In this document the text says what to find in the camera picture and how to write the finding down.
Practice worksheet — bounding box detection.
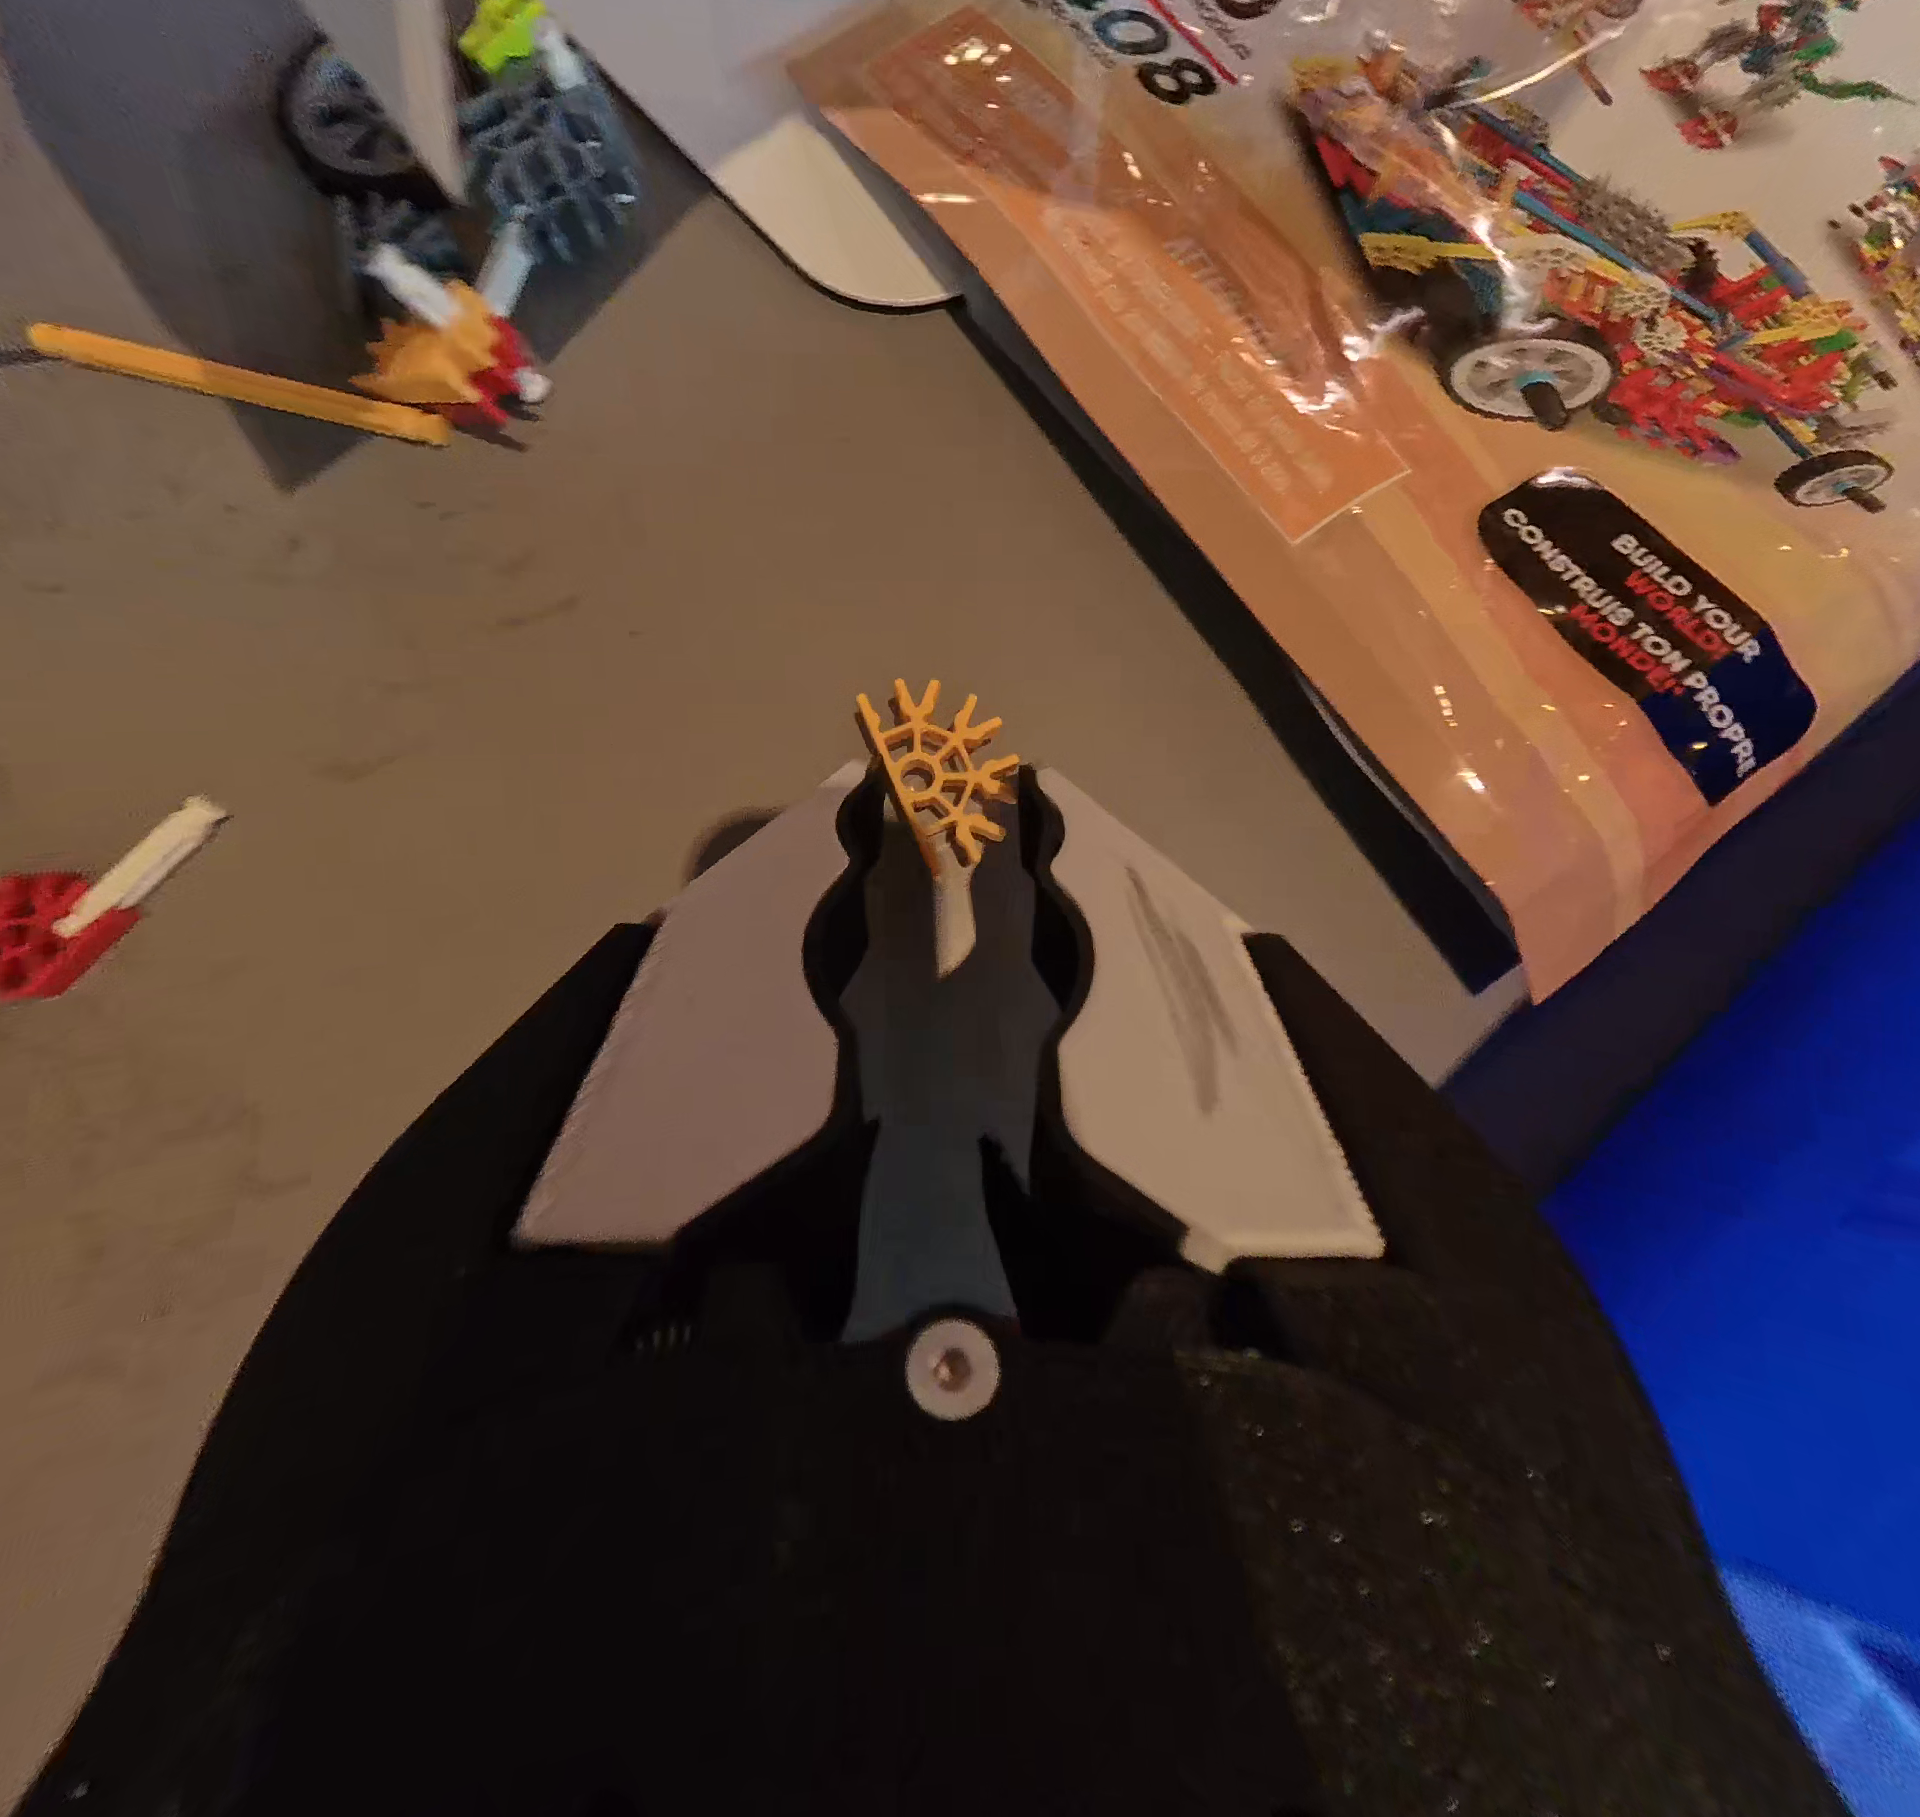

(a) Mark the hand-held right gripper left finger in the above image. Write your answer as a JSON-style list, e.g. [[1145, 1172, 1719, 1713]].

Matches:
[[518, 764, 886, 1249]]

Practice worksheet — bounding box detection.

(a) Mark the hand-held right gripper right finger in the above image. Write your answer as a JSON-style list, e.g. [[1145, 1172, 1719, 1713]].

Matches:
[[1010, 758, 1386, 1262]]

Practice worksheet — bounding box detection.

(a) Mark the yellow half-round connector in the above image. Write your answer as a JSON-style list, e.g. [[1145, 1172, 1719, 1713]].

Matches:
[[855, 675, 1023, 880]]

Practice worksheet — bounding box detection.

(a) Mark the blue plastic bin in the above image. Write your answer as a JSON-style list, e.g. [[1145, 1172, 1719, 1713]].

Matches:
[[1445, 714, 1920, 1817]]

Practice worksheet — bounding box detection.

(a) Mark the printed toy packaging bag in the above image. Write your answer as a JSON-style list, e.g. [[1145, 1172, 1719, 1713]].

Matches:
[[785, 0, 1920, 998]]

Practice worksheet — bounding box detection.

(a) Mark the orange plastic connector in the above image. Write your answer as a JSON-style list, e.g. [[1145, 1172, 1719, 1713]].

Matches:
[[353, 284, 502, 408]]

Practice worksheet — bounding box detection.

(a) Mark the long yellow rod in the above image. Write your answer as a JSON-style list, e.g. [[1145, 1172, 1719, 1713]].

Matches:
[[27, 320, 456, 450]]

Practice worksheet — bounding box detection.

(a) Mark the toy wheel with black tyre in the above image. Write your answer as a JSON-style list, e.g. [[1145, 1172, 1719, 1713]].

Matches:
[[276, 34, 452, 207]]

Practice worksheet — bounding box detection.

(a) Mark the lime green clip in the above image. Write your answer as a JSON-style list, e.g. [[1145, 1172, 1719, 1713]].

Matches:
[[452, 0, 549, 72]]

